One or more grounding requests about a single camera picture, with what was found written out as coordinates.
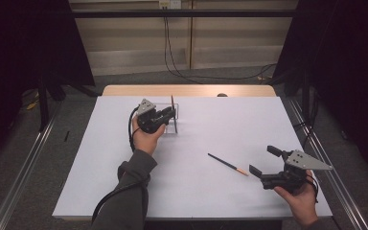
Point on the person's left hand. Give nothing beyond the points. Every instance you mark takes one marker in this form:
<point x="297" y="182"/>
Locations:
<point x="145" y="142"/>

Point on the black curtain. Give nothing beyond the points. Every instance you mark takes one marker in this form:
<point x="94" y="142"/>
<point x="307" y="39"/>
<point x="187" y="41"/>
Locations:
<point x="348" y="64"/>
<point x="19" y="48"/>

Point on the small dark round object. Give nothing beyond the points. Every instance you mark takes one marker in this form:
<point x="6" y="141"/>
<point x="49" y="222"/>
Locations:
<point x="222" y="95"/>

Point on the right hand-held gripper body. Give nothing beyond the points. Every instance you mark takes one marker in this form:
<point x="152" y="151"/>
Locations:
<point x="303" y="161"/>

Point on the clear acrylic organizer box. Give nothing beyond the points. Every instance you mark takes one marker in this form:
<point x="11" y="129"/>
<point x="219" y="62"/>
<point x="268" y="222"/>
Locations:
<point x="167" y="129"/>

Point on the white wall socket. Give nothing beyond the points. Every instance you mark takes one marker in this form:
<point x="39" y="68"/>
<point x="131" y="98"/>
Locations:
<point x="170" y="4"/>

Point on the metal floor rail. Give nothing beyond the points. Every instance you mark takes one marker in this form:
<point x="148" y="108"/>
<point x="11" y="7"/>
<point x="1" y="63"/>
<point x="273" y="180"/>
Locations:
<point x="332" y="172"/>
<point x="22" y="172"/>

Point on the black metal stand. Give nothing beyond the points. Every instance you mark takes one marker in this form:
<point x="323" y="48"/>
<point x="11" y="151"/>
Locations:
<point x="306" y="96"/>
<point x="43" y="105"/>

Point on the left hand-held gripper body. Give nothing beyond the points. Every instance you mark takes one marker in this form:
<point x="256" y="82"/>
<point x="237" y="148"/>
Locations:
<point x="150" y="123"/>

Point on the small dark stick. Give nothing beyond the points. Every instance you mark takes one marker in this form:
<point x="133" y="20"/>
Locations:
<point x="66" y="136"/>

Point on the person's right hand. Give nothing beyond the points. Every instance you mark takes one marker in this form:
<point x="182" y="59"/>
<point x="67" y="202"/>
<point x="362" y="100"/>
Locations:
<point x="303" y="204"/>

